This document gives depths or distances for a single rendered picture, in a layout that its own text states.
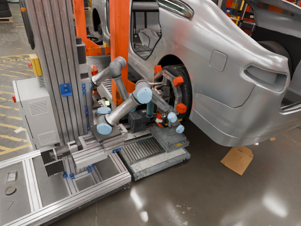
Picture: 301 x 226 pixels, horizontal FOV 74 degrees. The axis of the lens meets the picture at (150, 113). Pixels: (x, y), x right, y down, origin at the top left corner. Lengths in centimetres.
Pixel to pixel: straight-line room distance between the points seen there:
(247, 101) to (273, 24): 205
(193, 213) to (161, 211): 33
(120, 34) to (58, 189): 171
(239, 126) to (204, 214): 106
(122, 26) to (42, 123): 128
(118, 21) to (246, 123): 159
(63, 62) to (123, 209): 154
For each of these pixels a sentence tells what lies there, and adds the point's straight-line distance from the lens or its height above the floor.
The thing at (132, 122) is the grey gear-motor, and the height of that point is 34.
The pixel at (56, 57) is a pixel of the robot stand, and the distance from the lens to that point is 157.
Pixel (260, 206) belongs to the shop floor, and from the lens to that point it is 275.
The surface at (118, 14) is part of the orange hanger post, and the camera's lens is 229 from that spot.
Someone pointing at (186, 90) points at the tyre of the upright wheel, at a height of 104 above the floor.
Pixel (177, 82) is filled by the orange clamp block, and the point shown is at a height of 112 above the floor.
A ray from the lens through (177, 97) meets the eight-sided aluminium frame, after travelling 214.
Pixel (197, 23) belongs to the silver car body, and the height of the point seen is 168.
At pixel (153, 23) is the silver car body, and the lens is 486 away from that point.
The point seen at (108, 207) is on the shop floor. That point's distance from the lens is 232.
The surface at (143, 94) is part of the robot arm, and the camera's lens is 144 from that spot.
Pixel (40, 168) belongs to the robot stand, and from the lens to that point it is 251.
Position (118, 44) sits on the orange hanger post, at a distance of 235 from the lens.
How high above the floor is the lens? 202
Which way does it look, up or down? 35 degrees down
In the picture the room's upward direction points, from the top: 6 degrees clockwise
